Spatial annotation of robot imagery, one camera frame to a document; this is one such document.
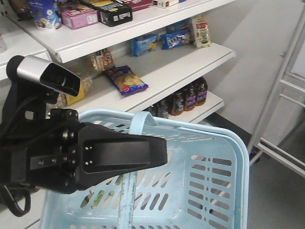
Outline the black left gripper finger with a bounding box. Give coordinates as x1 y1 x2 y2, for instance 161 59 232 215
76 123 168 190

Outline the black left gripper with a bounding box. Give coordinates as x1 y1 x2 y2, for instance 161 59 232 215
0 109 81 194

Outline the light blue plastic basket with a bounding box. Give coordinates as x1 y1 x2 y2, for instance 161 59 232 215
39 108 249 229

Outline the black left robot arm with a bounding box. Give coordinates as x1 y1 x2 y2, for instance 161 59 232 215
0 109 167 194

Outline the blue yellow chip bag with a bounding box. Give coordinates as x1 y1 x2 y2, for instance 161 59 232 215
104 65 149 96

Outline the white shelf unit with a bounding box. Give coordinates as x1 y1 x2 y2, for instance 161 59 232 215
0 0 235 113

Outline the blue oreo cup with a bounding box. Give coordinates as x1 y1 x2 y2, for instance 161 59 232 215
26 0 61 31

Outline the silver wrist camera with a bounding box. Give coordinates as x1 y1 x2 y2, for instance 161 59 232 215
17 55 81 97

